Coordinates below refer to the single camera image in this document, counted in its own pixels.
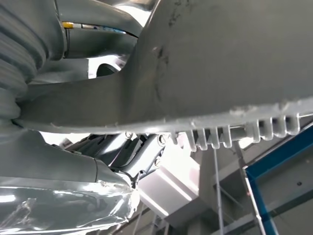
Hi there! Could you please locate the blue metal shelf rack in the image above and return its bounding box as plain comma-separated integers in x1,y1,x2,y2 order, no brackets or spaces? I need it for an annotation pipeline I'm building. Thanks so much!
244,124,313,235

